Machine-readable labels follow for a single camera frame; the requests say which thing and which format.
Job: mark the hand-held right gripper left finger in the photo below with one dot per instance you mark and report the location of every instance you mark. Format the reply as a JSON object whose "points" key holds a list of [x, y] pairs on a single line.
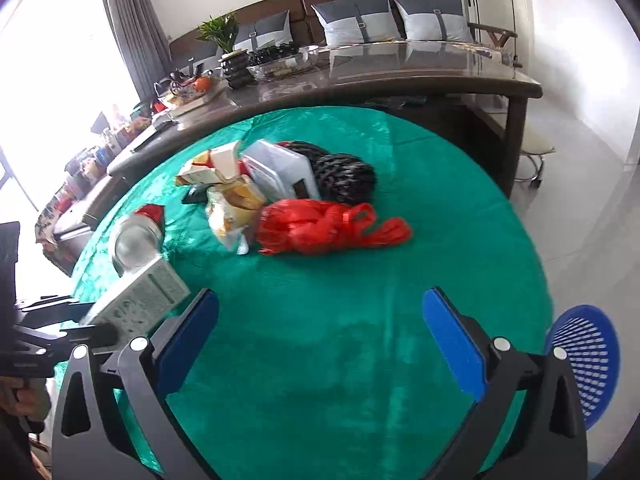
{"points": [[192, 332]]}

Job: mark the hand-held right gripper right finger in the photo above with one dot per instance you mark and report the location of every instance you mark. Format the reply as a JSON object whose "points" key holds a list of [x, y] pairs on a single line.
{"points": [[455, 345]]}

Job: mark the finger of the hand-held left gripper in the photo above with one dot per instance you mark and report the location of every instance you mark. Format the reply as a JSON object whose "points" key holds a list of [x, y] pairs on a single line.
{"points": [[75, 337], [50, 307]]}

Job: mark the white box with grey print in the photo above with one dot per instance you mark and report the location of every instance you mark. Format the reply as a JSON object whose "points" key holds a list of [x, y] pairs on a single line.
{"points": [[145, 295]]}

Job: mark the blue plastic basket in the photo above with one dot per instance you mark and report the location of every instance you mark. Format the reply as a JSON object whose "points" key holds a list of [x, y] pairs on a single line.
{"points": [[585, 355]]}

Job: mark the white and red snack packet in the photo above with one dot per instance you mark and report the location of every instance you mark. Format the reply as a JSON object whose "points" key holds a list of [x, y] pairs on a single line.
{"points": [[210, 167]]}

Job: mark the person's left forearm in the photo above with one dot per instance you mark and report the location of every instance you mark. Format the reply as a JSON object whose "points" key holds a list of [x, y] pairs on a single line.
{"points": [[12, 452]]}

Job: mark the person's left hand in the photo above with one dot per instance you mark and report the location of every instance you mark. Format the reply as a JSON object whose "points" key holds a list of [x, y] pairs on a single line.
{"points": [[27, 402]]}

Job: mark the clear plastic bottle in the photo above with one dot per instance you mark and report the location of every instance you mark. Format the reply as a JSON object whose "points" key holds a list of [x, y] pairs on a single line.
{"points": [[135, 242]]}

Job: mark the yellow snack bag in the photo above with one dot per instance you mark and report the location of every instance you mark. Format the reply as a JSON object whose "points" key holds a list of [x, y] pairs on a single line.
{"points": [[235, 207]]}

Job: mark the green tablecloth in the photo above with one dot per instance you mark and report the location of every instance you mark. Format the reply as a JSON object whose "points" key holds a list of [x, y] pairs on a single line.
{"points": [[325, 310]]}

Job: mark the small black object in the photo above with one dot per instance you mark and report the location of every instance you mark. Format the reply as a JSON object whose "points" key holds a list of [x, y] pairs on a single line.
{"points": [[196, 195]]}

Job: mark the red plastic bag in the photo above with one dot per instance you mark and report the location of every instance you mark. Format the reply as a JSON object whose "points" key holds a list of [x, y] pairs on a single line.
{"points": [[300, 227]]}

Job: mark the pile of assorted small items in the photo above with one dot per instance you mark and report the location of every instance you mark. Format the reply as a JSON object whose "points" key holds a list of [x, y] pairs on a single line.
{"points": [[107, 142]]}

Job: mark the pale grey plastic container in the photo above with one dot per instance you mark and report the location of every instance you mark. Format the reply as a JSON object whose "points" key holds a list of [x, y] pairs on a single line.
{"points": [[280, 170]]}

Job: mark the flat black device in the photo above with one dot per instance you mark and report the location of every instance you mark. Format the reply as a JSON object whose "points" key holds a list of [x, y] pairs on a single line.
{"points": [[150, 137]]}

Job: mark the black mesh bundle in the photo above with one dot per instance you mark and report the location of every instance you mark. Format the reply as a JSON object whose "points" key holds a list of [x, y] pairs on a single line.
{"points": [[307, 150], [345, 177]]}

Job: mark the cream padded stool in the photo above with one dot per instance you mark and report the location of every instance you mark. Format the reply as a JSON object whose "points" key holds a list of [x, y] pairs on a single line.
{"points": [[535, 142]]}

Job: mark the dark wooden desk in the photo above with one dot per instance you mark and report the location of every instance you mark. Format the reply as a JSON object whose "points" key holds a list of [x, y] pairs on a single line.
{"points": [[400, 75]]}

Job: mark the glass bowl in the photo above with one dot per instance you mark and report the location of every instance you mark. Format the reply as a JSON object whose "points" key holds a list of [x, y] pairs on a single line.
{"points": [[280, 67]]}

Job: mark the grey curtain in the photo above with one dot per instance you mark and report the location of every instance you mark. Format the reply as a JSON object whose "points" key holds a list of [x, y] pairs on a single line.
{"points": [[130, 25]]}

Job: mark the potted green plant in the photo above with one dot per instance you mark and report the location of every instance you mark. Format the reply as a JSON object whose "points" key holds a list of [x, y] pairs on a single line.
{"points": [[220, 30]]}

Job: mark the grey and white cushion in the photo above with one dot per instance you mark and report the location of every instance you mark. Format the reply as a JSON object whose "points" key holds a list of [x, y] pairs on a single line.
{"points": [[355, 17], [262, 30], [432, 17]]}

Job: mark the wooden chair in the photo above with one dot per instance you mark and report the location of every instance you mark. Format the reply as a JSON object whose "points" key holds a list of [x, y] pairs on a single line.
{"points": [[500, 35]]}

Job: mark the brown sofa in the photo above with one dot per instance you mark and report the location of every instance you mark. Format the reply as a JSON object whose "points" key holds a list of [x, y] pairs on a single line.
{"points": [[270, 7]]}

